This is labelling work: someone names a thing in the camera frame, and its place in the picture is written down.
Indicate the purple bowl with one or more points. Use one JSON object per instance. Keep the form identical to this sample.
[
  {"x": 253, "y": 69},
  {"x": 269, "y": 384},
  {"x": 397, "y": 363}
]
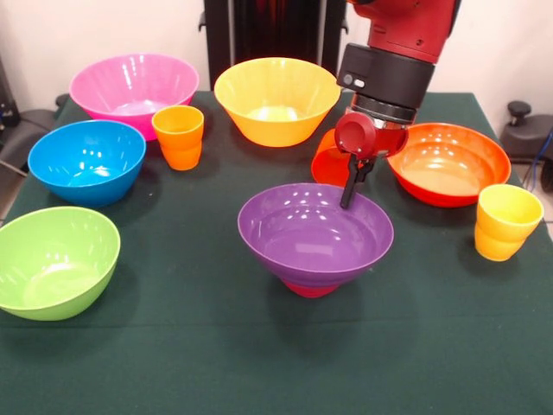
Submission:
[{"x": 311, "y": 238}]

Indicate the large pink bowl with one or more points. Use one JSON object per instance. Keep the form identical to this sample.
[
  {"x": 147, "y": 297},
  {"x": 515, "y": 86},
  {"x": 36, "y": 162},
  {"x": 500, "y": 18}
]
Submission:
[{"x": 129, "y": 82}]

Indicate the blue bowl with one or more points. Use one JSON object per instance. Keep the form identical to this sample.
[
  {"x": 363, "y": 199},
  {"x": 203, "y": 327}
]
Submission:
[{"x": 86, "y": 164}]

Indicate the shallow red-orange bowl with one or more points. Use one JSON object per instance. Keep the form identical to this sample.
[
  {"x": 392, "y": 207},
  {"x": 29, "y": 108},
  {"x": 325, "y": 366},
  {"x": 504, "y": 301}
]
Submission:
[{"x": 458, "y": 168}]

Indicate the small crimson bowl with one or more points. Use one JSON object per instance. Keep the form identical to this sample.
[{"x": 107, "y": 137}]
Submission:
[{"x": 311, "y": 290}]

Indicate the black device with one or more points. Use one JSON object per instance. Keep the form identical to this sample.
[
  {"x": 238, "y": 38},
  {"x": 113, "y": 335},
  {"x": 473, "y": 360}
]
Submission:
[{"x": 6, "y": 99}]

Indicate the orange cup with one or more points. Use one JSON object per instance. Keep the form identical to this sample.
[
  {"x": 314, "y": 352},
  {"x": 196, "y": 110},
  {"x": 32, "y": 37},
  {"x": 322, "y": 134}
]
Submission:
[{"x": 177, "y": 138}]

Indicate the dark green tablecloth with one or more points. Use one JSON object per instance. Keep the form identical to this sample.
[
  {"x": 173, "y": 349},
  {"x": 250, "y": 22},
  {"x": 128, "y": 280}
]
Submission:
[{"x": 345, "y": 346}]

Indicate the red-orange cup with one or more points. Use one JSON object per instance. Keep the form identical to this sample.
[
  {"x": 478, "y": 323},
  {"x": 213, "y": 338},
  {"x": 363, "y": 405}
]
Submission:
[{"x": 326, "y": 166}]

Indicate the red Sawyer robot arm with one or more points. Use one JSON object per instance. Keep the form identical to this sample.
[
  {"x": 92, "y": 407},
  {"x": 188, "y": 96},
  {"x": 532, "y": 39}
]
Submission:
[{"x": 397, "y": 52}]

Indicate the green bowl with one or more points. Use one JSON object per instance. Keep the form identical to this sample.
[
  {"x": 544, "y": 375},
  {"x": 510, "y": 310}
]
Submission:
[{"x": 56, "y": 263}]

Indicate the yellow cup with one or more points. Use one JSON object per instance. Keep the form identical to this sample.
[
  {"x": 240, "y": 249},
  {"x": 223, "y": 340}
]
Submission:
[{"x": 505, "y": 225}]

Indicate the large yellow-orange bowl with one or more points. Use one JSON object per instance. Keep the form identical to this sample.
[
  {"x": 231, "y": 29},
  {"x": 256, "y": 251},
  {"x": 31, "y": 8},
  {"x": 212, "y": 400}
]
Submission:
[{"x": 268, "y": 95}]

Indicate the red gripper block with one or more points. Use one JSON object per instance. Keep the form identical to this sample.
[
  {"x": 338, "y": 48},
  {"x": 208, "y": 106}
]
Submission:
[{"x": 363, "y": 138}]

